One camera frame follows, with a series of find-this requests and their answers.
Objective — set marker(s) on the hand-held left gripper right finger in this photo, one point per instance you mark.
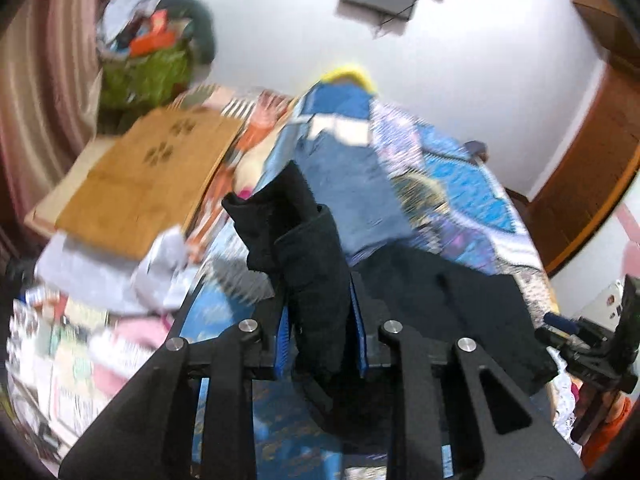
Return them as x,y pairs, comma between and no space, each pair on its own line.
359,332

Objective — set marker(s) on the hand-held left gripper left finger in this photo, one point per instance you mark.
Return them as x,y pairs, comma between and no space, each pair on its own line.
282,340

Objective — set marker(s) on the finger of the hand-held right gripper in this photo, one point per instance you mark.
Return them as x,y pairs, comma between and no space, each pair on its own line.
560,322
552,342

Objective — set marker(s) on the black pants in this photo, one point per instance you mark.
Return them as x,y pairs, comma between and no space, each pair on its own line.
320,280

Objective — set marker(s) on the person's right hand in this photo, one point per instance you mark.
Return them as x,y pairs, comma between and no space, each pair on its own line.
607,425

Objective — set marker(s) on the white cloth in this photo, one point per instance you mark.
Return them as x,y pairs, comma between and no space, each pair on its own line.
167,270

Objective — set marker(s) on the brown wooden door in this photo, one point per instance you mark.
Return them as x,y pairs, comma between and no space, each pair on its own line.
590,175

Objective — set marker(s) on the blue jeans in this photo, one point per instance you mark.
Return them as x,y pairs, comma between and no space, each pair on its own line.
350,180

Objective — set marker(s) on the blue patchwork blanket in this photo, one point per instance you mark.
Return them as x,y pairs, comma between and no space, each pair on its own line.
450,190

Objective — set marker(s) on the wooden lap desk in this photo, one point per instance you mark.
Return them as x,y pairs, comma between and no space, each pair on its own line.
150,175

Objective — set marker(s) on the striped cloth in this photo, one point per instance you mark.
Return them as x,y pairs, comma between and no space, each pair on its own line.
240,110

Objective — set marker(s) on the yellow foam headboard guard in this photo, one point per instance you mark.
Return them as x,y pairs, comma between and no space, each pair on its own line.
350,76

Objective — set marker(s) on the green patterned bag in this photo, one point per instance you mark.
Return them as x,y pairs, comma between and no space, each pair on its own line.
145,77

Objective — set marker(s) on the grey pillow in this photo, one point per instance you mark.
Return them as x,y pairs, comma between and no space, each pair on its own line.
197,25

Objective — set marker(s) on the orange box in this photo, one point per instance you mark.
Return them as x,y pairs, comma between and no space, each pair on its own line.
152,40

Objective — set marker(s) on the striped brown curtain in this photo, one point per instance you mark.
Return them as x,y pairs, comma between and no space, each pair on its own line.
45,85

